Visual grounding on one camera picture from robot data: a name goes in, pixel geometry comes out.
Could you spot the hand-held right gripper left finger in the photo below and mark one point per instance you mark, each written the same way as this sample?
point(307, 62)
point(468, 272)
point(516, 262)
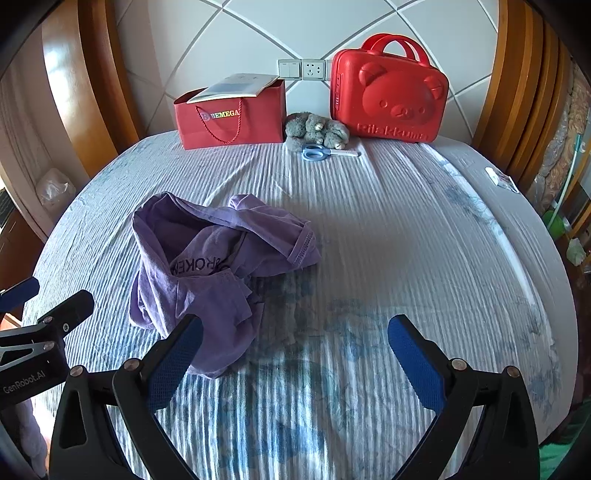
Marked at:
point(178, 360)

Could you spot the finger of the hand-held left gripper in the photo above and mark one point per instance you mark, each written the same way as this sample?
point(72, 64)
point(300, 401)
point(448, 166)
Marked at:
point(64, 314)
point(18, 293)

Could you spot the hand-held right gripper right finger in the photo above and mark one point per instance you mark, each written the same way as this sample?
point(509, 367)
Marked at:
point(415, 364)

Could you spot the purple shirt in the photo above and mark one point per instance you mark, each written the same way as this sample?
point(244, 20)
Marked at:
point(207, 295)

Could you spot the clear plastic bag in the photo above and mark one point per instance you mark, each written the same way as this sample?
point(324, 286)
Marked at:
point(55, 187)

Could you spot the green plastic container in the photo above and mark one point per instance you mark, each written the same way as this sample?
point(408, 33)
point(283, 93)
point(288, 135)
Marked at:
point(558, 226)

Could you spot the small clear plastic wrapper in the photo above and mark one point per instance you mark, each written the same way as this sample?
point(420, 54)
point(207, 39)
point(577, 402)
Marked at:
point(501, 179)

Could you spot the blue scissors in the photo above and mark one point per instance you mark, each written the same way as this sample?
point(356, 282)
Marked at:
point(314, 153)

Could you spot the red paper bag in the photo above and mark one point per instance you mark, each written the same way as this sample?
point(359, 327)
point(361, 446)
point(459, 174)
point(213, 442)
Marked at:
point(258, 115)

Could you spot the grey plush toy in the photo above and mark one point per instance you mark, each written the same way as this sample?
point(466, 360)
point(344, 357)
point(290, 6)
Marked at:
point(300, 127)

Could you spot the red bear suitcase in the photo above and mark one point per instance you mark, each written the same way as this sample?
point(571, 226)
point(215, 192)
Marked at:
point(351, 92)

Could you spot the white booklet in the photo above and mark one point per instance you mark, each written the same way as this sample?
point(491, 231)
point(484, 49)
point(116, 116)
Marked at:
point(235, 85)

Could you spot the wooden headboard frame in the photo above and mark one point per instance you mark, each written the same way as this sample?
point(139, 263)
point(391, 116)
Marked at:
point(521, 92)
point(97, 69)

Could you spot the white wall socket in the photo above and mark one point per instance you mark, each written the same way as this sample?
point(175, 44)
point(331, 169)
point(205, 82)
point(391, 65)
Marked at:
point(315, 70)

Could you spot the white wall switch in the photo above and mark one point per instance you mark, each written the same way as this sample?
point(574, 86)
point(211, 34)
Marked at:
point(289, 69)

